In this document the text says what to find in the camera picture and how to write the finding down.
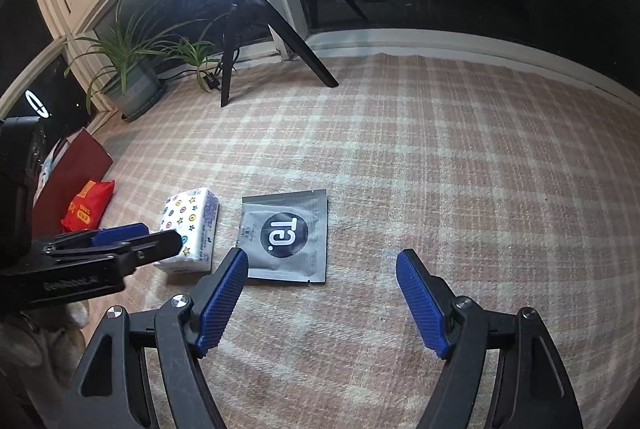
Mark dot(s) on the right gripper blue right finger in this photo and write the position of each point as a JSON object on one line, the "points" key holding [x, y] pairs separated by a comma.
{"points": [[429, 300]]}

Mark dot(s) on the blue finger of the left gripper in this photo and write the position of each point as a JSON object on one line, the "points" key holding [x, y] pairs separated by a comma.
{"points": [[133, 253], [101, 237]]}

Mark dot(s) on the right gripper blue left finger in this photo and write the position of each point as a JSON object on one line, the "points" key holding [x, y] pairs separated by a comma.
{"points": [[214, 298]]}

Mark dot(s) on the white patterned tissue pack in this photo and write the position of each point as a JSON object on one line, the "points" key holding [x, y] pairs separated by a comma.
{"points": [[193, 215]]}

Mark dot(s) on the grey foil sachet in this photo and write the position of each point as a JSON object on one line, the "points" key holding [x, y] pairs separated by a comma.
{"points": [[285, 236]]}

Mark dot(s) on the red folded fabric bag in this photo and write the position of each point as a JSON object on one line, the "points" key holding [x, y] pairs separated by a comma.
{"points": [[87, 208]]}

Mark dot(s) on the dark red paper bag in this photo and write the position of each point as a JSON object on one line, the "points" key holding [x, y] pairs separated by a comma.
{"points": [[75, 160]]}

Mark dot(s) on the pink plaid blanket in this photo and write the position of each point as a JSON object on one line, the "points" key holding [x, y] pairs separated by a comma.
{"points": [[517, 189]]}

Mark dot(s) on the potted spider plant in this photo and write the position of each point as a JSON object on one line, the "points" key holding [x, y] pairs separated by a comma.
{"points": [[133, 46]]}

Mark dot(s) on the black tripod stand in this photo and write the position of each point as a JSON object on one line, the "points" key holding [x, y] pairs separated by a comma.
{"points": [[245, 13]]}

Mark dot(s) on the black camera box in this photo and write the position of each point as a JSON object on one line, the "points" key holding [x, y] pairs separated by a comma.
{"points": [[22, 151]]}

